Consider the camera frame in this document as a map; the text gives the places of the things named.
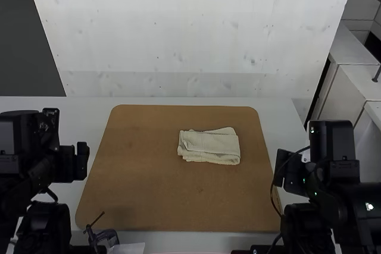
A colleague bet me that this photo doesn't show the black clamp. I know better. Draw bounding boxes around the black clamp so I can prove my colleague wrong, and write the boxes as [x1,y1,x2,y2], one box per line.
[84,211,120,254]

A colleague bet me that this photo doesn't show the white cabinet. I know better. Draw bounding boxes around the white cabinet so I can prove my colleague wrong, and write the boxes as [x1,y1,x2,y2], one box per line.
[304,0,381,159]

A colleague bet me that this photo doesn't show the cork mat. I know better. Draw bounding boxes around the cork mat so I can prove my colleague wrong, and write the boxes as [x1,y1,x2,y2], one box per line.
[74,104,282,233]

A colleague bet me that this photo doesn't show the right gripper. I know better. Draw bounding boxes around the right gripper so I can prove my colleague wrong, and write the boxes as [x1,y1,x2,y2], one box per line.
[273,147,311,197]

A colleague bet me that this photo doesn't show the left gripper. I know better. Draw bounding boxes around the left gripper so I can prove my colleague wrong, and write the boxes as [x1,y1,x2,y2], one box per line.
[58,142,90,183]

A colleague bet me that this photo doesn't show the pale towel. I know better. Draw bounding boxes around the pale towel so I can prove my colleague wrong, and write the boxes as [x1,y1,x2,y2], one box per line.
[177,126,242,166]

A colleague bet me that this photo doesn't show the black cable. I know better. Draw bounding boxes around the black cable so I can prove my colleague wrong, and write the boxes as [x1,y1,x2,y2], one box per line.
[269,146,311,217]

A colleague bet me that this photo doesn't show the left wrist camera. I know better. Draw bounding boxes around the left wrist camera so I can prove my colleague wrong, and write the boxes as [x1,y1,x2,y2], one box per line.
[38,107,61,152]

